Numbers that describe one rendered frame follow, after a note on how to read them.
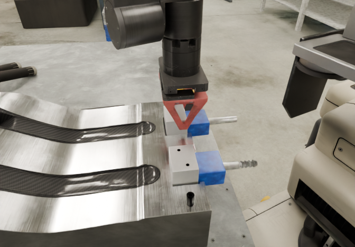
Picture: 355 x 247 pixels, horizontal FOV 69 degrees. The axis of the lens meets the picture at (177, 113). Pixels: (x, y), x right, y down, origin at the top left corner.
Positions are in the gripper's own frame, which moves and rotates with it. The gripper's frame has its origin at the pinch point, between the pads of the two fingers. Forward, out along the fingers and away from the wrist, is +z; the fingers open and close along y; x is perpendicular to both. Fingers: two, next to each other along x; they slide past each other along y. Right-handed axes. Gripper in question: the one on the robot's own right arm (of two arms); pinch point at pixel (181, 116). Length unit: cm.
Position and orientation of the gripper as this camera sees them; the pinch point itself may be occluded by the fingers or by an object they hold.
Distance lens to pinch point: 45.2
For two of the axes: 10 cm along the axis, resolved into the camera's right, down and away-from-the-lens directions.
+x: 9.9, -0.8, 1.0
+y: 1.3, 5.8, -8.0
